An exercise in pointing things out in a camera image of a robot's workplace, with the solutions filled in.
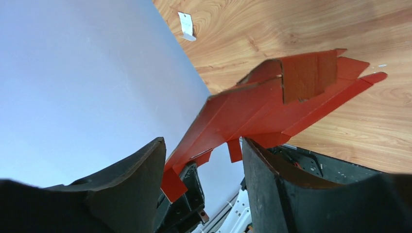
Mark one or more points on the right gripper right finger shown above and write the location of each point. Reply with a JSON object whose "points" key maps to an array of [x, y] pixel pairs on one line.
{"points": [[285, 199]]}

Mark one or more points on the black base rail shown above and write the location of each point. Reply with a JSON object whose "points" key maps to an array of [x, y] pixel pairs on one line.
{"points": [[325, 167]]}

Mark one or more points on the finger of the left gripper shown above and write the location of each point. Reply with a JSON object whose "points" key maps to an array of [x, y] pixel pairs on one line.
{"points": [[185, 214]]}

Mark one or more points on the red paper box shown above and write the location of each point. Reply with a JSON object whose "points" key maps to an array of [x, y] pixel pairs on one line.
{"points": [[274, 102]]}

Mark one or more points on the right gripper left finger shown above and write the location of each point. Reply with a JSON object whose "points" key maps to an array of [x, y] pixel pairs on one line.
{"points": [[121, 198]]}

